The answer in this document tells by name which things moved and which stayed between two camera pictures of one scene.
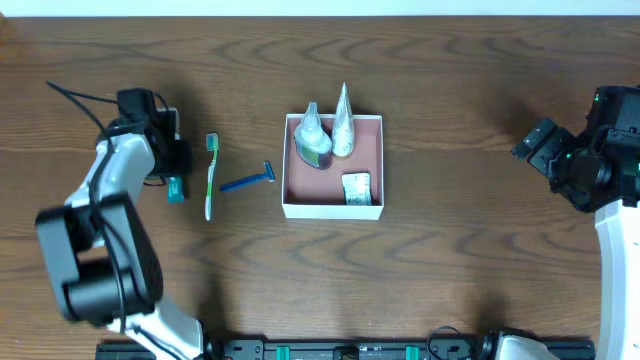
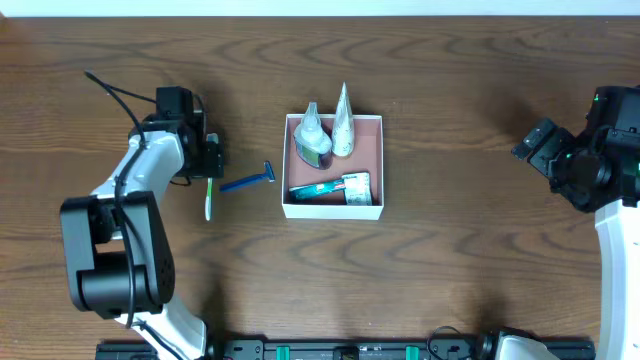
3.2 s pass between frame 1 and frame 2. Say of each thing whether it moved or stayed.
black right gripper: stayed
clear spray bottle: stayed
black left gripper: moved
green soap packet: stayed
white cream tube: stayed
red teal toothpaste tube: moved
